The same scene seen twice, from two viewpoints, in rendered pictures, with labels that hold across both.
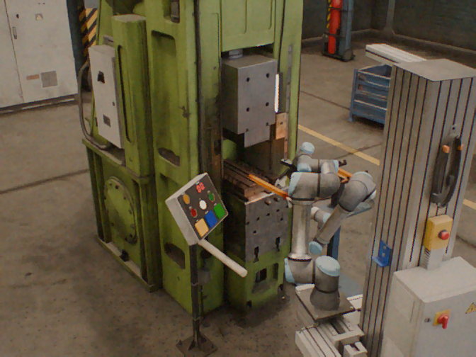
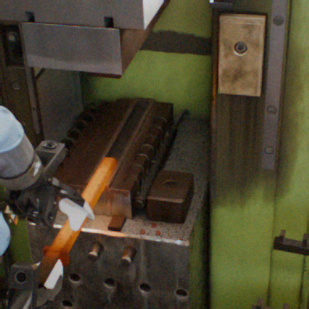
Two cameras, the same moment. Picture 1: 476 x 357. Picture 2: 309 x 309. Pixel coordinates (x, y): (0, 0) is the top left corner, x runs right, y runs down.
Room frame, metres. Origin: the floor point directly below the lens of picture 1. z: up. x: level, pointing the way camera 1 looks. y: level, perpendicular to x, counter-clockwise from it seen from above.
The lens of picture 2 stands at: (2.42, -1.29, 1.89)
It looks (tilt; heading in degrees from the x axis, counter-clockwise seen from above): 35 degrees down; 54
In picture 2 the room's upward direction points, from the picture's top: 2 degrees counter-clockwise
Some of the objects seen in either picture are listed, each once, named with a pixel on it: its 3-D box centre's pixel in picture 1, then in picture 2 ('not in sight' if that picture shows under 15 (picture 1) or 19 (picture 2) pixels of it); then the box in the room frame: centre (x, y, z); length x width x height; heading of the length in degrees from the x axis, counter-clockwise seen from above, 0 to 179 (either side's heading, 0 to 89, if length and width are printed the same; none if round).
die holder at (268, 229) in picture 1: (241, 208); (142, 235); (3.29, -0.02, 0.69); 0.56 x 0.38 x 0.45; 39
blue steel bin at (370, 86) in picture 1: (404, 99); not in sight; (6.72, -2.16, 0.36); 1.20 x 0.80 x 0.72; 40
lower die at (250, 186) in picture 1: (236, 176); (115, 150); (3.25, 0.01, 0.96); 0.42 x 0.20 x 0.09; 39
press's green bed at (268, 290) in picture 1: (241, 262); not in sight; (3.29, -0.02, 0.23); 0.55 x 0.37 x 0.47; 39
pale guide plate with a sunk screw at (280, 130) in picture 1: (280, 125); (241, 55); (3.38, -0.28, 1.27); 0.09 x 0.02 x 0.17; 129
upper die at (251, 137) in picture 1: (236, 126); (104, 10); (3.25, 0.01, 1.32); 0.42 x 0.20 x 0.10; 39
